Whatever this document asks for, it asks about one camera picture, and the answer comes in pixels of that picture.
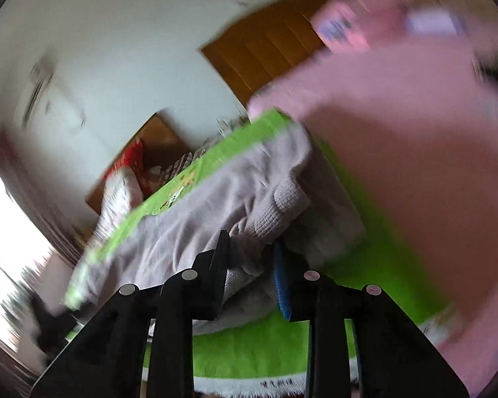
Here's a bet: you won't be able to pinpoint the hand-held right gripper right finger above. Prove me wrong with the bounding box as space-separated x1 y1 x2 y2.
273 240 469 398

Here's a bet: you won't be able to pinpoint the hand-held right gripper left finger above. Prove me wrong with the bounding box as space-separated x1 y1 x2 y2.
31 229 232 398

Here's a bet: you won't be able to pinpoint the mauve knit pants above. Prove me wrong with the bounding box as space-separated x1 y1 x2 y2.
83 126 366 336

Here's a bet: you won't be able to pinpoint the green printed bedsheet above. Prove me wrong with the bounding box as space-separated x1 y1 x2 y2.
64 108 465 390

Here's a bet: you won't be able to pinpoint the checked bedsheet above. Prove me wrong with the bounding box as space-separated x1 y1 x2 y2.
162 149 204 183

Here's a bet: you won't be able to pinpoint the red floral quilt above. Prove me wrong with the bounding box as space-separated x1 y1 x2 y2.
87 166 144 253

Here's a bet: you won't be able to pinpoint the red pillow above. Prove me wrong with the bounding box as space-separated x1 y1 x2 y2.
104 139 146 183

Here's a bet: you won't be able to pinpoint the plain wooden headboard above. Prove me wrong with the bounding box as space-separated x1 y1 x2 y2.
85 112 192 216

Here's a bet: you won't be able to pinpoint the dark object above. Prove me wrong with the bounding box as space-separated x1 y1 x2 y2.
29 294 79 353

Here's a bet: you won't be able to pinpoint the pink quilt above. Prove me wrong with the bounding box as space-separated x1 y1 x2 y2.
247 41 498 398

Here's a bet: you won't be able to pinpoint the bright window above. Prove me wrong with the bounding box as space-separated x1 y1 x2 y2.
0 168 54 353

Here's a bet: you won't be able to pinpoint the dark wooden headboard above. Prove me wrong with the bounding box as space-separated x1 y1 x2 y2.
201 0 378 108

